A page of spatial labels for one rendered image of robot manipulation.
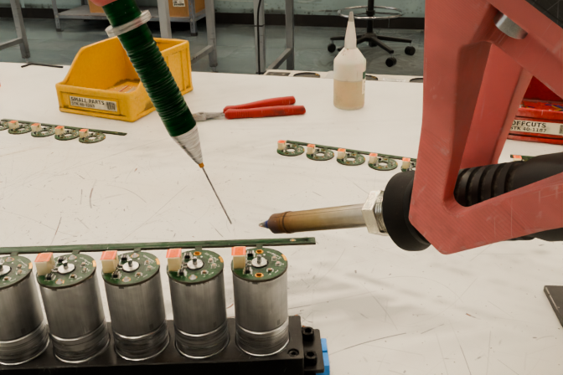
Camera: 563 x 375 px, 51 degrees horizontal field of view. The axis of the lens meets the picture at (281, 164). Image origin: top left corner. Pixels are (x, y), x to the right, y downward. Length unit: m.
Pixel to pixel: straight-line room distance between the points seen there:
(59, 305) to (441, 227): 0.17
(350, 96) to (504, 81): 0.46
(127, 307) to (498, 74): 0.18
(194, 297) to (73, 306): 0.05
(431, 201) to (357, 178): 0.32
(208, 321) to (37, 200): 0.25
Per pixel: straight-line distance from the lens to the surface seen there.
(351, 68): 0.61
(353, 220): 0.19
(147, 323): 0.27
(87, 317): 0.28
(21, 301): 0.28
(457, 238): 0.16
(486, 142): 0.18
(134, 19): 0.20
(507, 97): 0.17
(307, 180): 0.47
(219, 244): 0.27
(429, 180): 0.16
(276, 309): 0.26
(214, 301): 0.26
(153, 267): 0.26
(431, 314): 0.34
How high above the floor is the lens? 0.96
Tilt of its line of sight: 25 degrees down
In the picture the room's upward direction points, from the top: 1 degrees counter-clockwise
